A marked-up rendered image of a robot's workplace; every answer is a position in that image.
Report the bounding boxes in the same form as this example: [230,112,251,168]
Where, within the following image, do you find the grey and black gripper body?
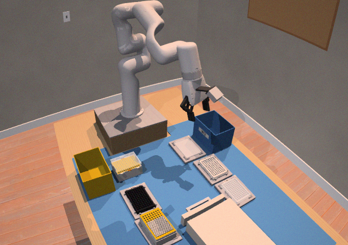
[181,75,207,106]

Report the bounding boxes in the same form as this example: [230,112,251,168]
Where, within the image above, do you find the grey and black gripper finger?
[202,97,210,111]
[180,96,195,122]

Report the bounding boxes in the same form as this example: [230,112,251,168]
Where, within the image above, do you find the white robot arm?
[111,1,223,118]

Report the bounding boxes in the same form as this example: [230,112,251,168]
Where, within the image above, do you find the blue bench mat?
[72,120,337,245]

